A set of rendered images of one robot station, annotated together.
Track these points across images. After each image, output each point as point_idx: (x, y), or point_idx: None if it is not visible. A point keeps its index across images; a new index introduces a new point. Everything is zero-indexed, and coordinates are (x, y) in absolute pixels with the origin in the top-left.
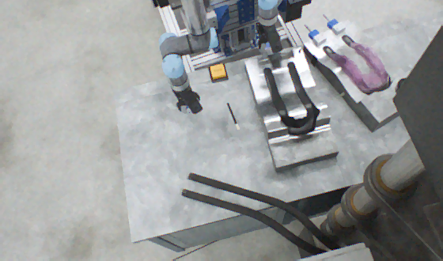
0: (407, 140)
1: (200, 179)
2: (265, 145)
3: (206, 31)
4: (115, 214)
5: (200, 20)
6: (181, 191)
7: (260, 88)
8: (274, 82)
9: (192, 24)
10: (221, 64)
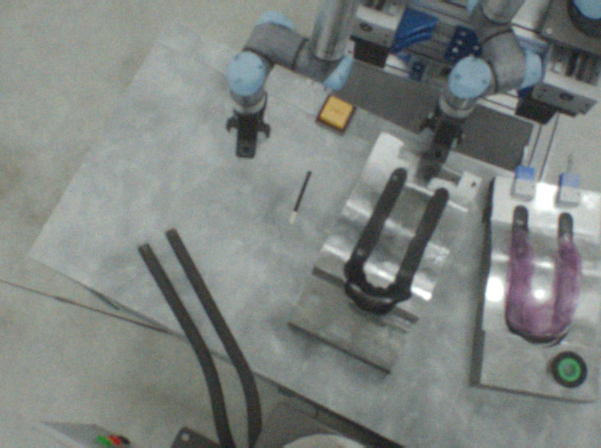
0: (506, 438)
1: (178, 249)
2: (307, 275)
3: (332, 60)
4: (65, 180)
5: (330, 41)
6: (140, 244)
7: (366, 192)
8: (394, 200)
9: (316, 36)
10: (349, 105)
